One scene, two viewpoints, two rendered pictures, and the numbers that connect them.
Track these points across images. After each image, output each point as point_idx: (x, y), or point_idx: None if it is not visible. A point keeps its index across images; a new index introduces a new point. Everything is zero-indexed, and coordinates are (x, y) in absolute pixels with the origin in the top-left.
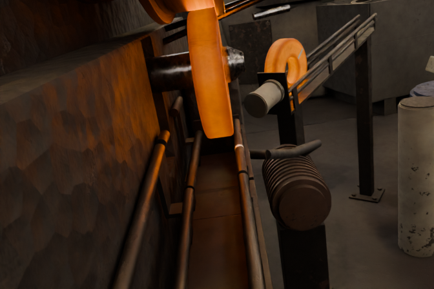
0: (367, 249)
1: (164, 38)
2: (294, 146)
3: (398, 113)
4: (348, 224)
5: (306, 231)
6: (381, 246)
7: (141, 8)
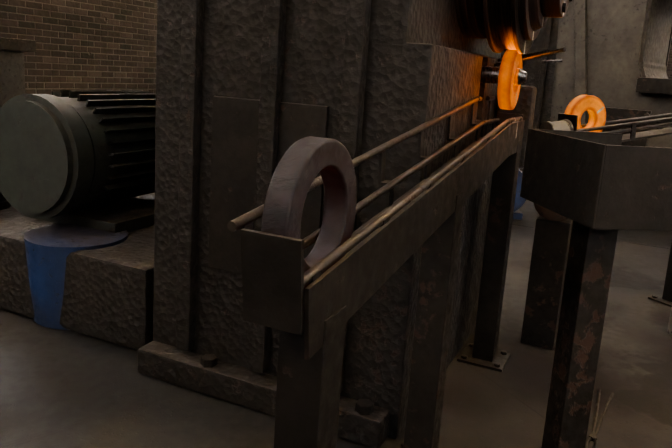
0: (634, 324)
1: (495, 63)
2: None
3: None
4: (630, 309)
5: (555, 225)
6: (650, 326)
7: (488, 48)
